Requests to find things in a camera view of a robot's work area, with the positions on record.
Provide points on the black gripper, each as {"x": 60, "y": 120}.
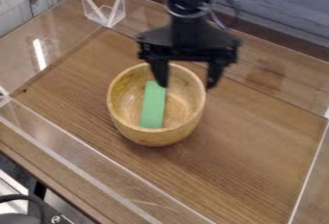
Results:
{"x": 188, "y": 38}

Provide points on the green rectangular block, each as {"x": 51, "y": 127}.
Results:
{"x": 152, "y": 107}

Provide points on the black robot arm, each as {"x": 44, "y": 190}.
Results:
{"x": 191, "y": 6}

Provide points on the brown wooden bowl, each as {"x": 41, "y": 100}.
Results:
{"x": 183, "y": 110}

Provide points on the clear acrylic front barrier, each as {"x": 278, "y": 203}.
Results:
{"x": 109, "y": 192}

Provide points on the black table leg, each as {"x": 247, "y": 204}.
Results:
{"x": 39, "y": 190}

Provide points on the black device with knob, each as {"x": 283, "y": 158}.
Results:
{"x": 53, "y": 217}

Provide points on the clear acrylic corner bracket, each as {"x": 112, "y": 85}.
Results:
{"x": 104, "y": 15}

